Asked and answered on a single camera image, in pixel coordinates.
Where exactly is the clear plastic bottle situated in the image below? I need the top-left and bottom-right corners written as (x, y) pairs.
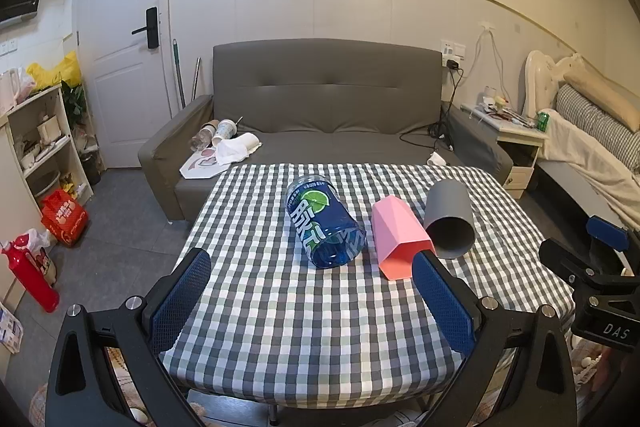
top-left (190, 124), bottom-right (216, 152)

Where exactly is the white cloth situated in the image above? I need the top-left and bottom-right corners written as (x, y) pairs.
top-left (216, 133), bottom-right (263, 166)

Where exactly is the black door lock handle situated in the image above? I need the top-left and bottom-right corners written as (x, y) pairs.
top-left (131, 7), bottom-right (160, 49)

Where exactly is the black trash bin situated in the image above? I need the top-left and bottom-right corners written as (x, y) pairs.
top-left (80, 152), bottom-right (103, 186)

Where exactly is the pink faceted cup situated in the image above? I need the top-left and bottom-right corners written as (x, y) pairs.
top-left (371, 195), bottom-right (437, 281)

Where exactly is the red paper bag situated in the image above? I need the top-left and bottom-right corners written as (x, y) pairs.
top-left (41, 189), bottom-right (89, 248)

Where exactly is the grey sofa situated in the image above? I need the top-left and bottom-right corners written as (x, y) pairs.
top-left (138, 38), bottom-right (514, 222)

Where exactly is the red fire extinguisher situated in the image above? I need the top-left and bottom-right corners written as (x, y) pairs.
top-left (0, 242), bottom-right (60, 313)

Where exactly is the white shelf unit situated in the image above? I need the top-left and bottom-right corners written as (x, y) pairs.
top-left (0, 84), bottom-right (94, 210)

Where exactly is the white bed headboard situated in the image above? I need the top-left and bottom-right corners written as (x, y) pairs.
top-left (522, 51), bottom-right (587, 118)

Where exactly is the green plant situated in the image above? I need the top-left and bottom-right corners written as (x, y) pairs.
top-left (62, 82), bottom-right (89, 128)

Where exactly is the beige pillow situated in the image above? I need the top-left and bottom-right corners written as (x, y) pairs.
top-left (564, 57), bottom-right (640, 132)

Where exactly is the checked pillow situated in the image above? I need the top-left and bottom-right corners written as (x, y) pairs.
top-left (556, 84), bottom-right (640, 172)

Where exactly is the grey cup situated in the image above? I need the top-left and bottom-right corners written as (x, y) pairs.
top-left (424, 178), bottom-right (476, 260)

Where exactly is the white plastic bag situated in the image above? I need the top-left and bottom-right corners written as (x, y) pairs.
top-left (15, 229), bottom-right (57, 279)

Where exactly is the white nightstand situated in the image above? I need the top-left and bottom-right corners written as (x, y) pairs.
top-left (460, 102), bottom-right (546, 200)

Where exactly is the green-tipped broom handle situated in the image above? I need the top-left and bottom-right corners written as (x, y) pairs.
top-left (172, 38), bottom-right (187, 108)

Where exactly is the black cable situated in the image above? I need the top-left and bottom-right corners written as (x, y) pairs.
top-left (400, 67), bottom-right (463, 152)

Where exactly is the white cup with straw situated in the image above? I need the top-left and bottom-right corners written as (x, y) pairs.
top-left (212, 117), bottom-right (244, 148)

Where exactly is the blue transparent cup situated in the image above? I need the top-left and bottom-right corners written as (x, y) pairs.
top-left (285, 174), bottom-right (367, 269)

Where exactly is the white wall outlet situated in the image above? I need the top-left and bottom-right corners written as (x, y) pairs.
top-left (441, 39), bottom-right (467, 62)

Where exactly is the bed with pillows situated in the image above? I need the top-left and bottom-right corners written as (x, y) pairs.
top-left (542, 109), bottom-right (640, 228)

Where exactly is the white door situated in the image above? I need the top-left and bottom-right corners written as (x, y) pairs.
top-left (75, 0), bottom-right (173, 170)

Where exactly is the yellow plastic bag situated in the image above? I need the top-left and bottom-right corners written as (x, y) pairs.
top-left (26, 52), bottom-right (82, 90)

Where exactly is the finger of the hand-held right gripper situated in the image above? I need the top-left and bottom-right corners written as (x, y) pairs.
top-left (586, 216), bottom-right (630, 254)
top-left (539, 237), bottom-right (598, 289)

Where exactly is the checked tablecloth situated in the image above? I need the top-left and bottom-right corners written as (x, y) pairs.
top-left (160, 163), bottom-right (576, 405)

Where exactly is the white cable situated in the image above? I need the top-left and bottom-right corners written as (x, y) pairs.
top-left (469, 26), bottom-right (512, 104)

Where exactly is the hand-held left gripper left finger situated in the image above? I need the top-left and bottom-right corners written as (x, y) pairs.
top-left (45, 248), bottom-right (213, 427)

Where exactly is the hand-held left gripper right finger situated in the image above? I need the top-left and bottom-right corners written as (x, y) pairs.
top-left (411, 250), bottom-right (578, 427)

